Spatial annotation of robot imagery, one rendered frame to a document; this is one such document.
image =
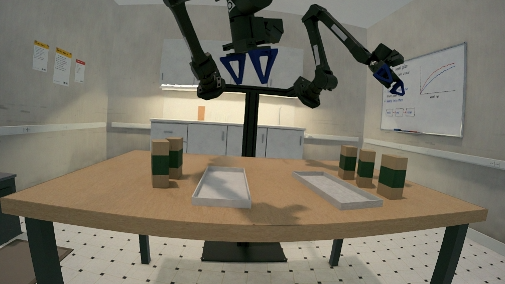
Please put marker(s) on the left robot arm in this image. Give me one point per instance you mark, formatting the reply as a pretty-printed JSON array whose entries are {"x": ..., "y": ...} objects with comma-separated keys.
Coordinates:
[{"x": 324, "y": 78}]

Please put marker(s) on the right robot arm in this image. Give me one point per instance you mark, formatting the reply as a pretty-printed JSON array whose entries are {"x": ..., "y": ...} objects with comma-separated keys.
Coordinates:
[{"x": 202, "y": 65}]

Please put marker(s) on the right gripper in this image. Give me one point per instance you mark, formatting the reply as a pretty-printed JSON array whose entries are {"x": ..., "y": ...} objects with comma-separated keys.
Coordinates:
[{"x": 242, "y": 43}]

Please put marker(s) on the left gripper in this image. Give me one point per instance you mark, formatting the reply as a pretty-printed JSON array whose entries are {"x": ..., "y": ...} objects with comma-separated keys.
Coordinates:
[{"x": 386, "y": 77}]

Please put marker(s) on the white shallow rectangular tray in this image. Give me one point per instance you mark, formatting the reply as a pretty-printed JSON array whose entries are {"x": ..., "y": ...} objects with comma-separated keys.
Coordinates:
[
  {"x": 340, "y": 194},
  {"x": 221, "y": 187}
]

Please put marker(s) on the tan box with dark green band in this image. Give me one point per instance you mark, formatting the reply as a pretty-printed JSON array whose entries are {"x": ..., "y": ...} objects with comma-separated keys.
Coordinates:
[
  {"x": 175, "y": 157},
  {"x": 347, "y": 162},
  {"x": 365, "y": 168},
  {"x": 392, "y": 176},
  {"x": 160, "y": 163}
]

